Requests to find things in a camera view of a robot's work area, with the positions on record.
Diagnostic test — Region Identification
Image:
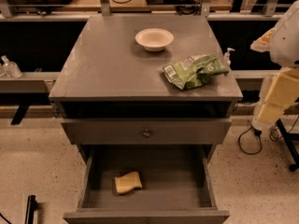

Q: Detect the yellow sponge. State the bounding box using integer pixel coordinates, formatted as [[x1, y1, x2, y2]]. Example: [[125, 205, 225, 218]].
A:
[[114, 171, 143, 195]]

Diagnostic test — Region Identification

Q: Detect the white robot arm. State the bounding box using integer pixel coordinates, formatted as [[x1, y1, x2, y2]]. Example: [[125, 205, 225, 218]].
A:
[[250, 1, 299, 131]]

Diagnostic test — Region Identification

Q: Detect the grey wooden drawer cabinet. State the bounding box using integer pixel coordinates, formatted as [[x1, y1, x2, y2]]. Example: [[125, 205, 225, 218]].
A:
[[48, 13, 244, 224]]

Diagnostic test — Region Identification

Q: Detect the closed grey upper drawer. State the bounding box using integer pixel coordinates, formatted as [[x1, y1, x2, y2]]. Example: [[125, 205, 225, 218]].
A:
[[62, 119, 232, 145]]

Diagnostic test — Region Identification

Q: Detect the open grey middle drawer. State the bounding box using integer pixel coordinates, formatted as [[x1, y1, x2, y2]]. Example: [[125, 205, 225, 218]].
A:
[[64, 146, 229, 224]]

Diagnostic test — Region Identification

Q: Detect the green chip bag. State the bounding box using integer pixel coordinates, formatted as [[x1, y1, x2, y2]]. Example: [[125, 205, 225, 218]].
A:
[[162, 54, 228, 90]]

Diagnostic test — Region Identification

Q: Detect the white ceramic bowl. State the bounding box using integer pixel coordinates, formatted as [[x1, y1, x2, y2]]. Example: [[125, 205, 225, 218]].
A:
[[135, 28, 174, 52]]

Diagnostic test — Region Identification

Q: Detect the small pump bottle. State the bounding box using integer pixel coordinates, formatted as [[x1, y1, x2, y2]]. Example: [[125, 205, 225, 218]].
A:
[[223, 48, 235, 66]]

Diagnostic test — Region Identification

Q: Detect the clear sanitizer bottle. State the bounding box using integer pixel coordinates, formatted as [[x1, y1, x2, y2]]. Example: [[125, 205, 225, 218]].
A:
[[1, 55, 22, 78]]

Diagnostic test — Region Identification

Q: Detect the black stand leg with wheel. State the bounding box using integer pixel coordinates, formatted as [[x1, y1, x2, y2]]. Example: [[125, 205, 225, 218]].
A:
[[276, 119, 299, 172]]

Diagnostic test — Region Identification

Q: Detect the black object on floor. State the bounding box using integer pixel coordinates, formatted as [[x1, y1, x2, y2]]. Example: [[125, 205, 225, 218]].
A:
[[24, 195, 37, 224]]

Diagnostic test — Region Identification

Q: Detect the black power cable on floor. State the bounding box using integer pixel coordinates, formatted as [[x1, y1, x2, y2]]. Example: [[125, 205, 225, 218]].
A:
[[237, 115, 299, 156]]

